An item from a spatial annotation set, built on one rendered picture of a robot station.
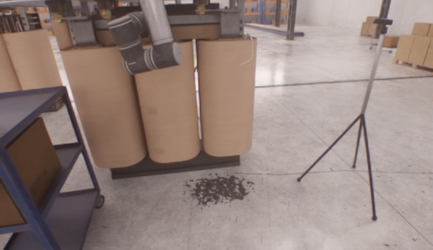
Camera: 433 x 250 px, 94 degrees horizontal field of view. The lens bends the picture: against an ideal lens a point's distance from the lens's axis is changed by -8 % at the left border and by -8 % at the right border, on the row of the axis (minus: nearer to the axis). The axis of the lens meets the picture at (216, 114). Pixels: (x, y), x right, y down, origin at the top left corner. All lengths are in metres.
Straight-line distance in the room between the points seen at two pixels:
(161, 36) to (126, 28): 0.16
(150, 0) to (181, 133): 0.92
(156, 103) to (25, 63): 2.48
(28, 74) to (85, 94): 2.17
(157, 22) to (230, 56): 0.58
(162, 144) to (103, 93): 0.53
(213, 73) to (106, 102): 0.73
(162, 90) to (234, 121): 0.55
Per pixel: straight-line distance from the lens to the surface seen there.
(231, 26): 1.47
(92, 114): 1.65
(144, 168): 1.98
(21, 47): 3.68
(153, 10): 1.05
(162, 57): 1.05
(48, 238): 1.21
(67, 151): 1.60
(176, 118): 1.56
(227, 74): 1.48
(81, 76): 1.58
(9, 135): 1.02
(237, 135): 1.68
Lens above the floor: 1.25
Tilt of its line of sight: 25 degrees down
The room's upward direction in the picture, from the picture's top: 2 degrees counter-clockwise
